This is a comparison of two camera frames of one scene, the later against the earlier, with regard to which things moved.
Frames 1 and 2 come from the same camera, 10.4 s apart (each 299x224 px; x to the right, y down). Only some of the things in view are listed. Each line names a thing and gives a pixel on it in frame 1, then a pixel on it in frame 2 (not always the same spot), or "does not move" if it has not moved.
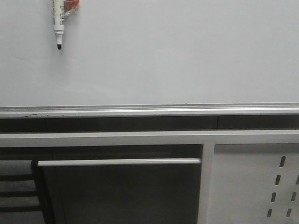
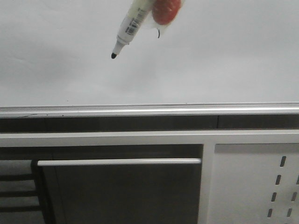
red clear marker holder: [71, 7] -> [164, 13]
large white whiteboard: [150, 58] does not move
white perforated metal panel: [254, 184] does not move
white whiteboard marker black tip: [58, 15] -> [138, 10]
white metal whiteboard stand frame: [207, 139] does not move
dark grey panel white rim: [121, 191] does not move
